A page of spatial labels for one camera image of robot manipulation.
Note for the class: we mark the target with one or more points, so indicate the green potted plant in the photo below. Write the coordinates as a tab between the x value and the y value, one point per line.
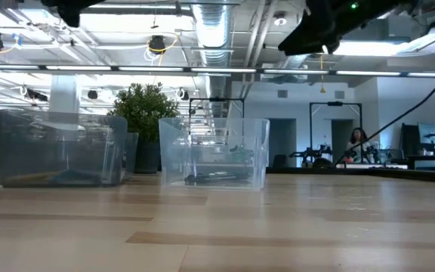
145	109

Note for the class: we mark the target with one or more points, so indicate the black background station frame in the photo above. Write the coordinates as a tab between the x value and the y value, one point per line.
217	99
334	103

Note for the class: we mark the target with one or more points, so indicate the dark plant pot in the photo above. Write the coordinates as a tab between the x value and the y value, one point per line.
147	155

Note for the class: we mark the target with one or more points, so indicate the clear plastic bin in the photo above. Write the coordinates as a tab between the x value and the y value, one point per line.
213	151

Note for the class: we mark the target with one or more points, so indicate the long ceiling light bar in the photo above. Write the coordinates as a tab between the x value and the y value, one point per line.
217	70

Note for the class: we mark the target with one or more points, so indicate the silver spiral ceiling duct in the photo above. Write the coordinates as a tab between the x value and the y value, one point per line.
213	38

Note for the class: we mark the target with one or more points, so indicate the black table edge rail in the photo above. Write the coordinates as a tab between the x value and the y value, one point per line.
353	174

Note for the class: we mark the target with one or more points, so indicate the yellow hanging pendant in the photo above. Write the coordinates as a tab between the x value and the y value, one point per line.
322	75

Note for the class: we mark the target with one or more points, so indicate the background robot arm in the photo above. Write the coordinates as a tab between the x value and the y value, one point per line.
312	155

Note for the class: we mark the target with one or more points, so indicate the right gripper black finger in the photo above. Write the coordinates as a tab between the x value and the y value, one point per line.
302	30
312	48

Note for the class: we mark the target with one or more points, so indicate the matte black pen silver print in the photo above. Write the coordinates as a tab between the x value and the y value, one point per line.
221	174

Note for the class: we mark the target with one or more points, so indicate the smoky grey plastic bin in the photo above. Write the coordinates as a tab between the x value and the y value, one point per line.
59	151

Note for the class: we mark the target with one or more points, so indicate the yellow pencil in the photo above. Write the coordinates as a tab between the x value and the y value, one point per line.
32	177

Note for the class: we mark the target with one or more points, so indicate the person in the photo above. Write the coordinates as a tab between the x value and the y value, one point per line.
358	145

